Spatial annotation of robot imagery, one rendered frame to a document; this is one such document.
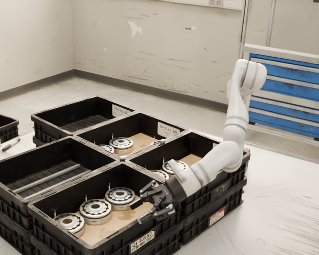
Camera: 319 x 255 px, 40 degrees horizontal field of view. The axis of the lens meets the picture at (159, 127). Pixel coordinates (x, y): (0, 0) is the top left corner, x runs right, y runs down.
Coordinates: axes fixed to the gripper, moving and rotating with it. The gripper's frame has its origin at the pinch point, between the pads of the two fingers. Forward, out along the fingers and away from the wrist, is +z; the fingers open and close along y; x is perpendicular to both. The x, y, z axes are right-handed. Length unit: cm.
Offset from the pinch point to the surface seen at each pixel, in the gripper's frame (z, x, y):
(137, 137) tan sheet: -15, -31, 68
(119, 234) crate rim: 7.4, 2.7, -6.0
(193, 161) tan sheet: -29, -33, 39
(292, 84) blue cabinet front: -145, -122, 142
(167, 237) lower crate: -3.5, -17.6, 0.7
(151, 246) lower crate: 2.2, -13.6, -2.3
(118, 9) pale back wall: -90, -107, 377
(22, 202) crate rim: 28.4, 9.8, 18.6
